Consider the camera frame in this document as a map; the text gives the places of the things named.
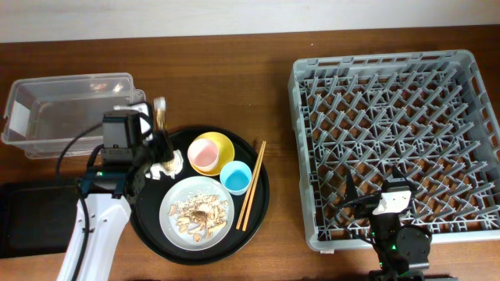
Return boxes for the light blue cup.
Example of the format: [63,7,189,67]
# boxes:
[220,161,252,196]

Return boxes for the gold foil wrapper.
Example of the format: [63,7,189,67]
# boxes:
[152,96,177,173]

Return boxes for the food scraps on plate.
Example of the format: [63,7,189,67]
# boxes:
[168,193,229,243]

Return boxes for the grey dishwasher rack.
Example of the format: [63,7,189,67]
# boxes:
[288,50,499,253]

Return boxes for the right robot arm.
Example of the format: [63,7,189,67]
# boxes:
[341,165,432,281]

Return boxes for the black rectangular tray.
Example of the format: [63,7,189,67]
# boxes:
[1,179,79,258]

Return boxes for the clear plastic waste bin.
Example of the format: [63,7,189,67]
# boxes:
[1,73,146,159]

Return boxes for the pink cup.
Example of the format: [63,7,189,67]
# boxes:
[187,138,220,172]

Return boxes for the grey plate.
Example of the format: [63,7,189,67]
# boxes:
[159,176,234,251]

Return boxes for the round black serving tray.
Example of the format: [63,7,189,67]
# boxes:
[130,126,270,265]

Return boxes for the white tissue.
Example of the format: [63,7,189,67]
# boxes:
[145,150,184,180]

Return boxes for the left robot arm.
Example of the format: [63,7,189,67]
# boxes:
[58,98,183,280]

